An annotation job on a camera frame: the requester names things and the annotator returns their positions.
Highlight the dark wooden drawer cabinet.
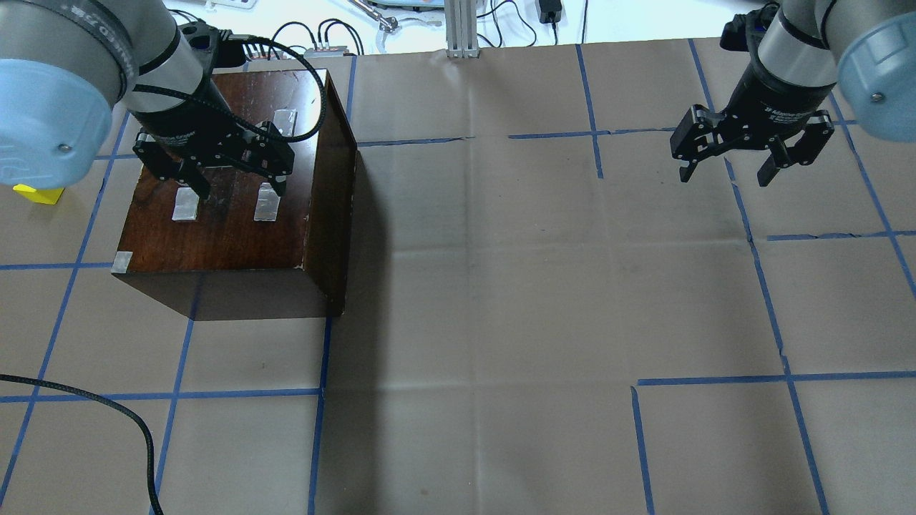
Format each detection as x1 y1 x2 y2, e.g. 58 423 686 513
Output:
111 69 357 320

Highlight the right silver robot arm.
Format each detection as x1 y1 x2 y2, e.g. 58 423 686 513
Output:
670 1 915 187

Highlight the yellow block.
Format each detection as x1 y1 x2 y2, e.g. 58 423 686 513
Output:
13 185 64 205

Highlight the black cable at bottom left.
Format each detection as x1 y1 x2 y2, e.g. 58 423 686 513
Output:
0 373 164 515

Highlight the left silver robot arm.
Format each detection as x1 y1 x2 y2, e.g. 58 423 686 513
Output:
1 1 294 199

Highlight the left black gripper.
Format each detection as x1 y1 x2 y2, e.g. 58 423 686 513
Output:
134 122 295 201

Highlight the aluminium frame post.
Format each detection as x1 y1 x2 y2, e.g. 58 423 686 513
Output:
444 0 479 59

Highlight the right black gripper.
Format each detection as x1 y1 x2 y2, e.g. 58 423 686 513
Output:
670 104 835 188

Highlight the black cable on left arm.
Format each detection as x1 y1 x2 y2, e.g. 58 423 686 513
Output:
131 37 328 144

